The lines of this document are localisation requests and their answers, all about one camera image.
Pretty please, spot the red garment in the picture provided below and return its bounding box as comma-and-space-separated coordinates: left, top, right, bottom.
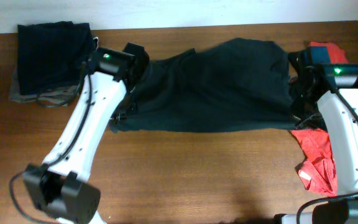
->
292, 42, 349, 197

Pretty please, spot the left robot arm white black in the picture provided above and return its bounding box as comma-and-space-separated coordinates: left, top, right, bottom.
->
19, 43, 149, 223

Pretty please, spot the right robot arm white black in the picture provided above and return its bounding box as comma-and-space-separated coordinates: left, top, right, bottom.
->
273, 47, 358, 223

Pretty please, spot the folded grey garment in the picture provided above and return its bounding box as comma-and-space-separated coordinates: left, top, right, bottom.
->
7, 36, 100, 108

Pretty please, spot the dark green t-shirt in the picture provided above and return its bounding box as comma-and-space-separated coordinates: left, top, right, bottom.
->
109, 38, 295, 133

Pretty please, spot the folded navy blue garment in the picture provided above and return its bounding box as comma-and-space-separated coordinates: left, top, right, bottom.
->
17, 21, 96, 95

